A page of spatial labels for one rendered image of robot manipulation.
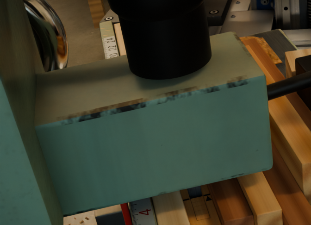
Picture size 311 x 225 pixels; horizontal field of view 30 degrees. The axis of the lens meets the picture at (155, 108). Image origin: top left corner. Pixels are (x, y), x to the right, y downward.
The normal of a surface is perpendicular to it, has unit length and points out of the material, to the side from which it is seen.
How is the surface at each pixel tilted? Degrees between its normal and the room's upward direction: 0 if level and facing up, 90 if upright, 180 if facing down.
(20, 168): 90
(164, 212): 0
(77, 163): 90
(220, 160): 90
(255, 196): 0
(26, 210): 90
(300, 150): 0
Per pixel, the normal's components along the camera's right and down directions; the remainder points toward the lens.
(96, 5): 0.00, 0.51
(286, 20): -0.25, 0.54
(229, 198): -0.17, -0.85
